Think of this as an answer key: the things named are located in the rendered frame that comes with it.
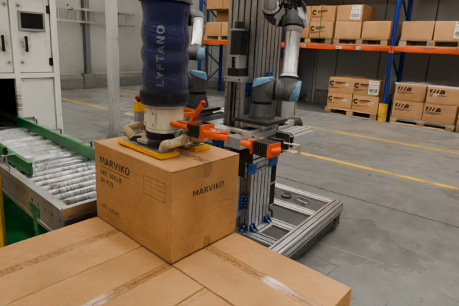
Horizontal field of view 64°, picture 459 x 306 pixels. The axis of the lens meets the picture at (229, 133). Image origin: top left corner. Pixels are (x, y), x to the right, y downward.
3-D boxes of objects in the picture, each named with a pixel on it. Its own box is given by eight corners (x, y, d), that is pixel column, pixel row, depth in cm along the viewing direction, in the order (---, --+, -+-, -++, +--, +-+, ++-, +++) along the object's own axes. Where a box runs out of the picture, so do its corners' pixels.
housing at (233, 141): (225, 146, 142) (225, 135, 141) (237, 143, 147) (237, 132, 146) (238, 150, 138) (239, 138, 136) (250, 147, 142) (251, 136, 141)
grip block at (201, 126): (185, 136, 155) (185, 122, 154) (201, 132, 163) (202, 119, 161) (198, 140, 150) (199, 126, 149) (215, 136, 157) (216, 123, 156)
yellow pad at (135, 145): (117, 143, 175) (117, 133, 174) (135, 140, 183) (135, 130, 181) (160, 160, 153) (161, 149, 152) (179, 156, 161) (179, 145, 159)
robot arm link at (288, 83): (273, 102, 209) (282, 10, 213) (299, 104, 206) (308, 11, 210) (272, 98, 197) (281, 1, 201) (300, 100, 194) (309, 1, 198)
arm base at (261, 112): (257, 114, 219) (258, 98, 216) (279, 117, 210) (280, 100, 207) (242, 117, 207) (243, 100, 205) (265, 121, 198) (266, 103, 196)
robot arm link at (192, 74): (206, 92, 229) (207, 70, 226) (184, 91, 229) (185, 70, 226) (207, 90, 241) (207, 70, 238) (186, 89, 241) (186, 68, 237)
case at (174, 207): (97, 216, 188) (93, 141, 179) (159, 195, 217) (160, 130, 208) (171, 264, 150) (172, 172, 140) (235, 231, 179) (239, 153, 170)
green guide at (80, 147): (16, 124, 373) (16, 115, 371) (27, 123, 380) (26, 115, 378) (95, 161, 270) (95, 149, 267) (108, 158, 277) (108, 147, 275)
